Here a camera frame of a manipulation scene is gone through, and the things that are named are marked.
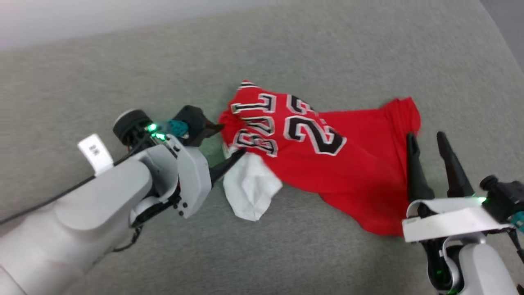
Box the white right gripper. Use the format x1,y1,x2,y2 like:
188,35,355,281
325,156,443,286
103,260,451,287
402,131,514,243

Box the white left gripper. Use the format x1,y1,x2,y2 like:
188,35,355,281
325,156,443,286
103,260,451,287
166,122,246,218

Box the thin black cable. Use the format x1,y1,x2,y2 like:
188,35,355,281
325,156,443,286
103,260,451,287
113,225,143,253

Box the white cable label tag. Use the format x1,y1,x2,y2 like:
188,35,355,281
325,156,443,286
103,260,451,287
77,134,114,177

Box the red and white basketball jersey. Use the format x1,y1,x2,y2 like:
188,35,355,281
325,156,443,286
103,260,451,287
218,80,422,237

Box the grey fabric sofa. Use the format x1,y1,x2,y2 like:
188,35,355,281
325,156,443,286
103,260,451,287
0,0,524,295

